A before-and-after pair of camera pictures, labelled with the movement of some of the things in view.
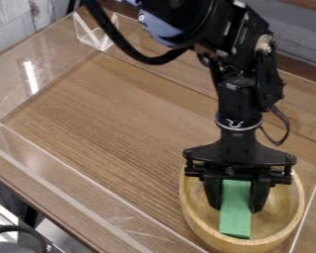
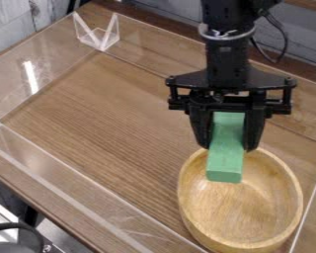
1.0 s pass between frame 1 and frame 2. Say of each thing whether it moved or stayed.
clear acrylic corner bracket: stayed
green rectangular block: moved
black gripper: moved
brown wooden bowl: stayed
